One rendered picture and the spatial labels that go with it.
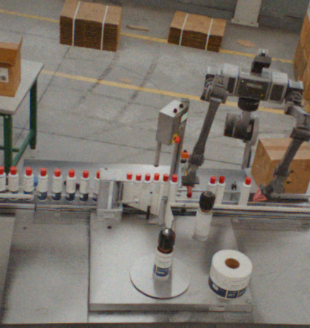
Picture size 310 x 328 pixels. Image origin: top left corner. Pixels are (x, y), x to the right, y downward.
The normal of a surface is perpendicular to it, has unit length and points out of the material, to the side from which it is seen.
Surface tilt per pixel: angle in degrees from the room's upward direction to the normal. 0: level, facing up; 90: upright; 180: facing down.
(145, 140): 0
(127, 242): 0
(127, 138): 0
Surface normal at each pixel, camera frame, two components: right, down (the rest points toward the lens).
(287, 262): 0.15, -0.82
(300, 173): 0.22, 0.57
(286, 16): -0.07, 0.54
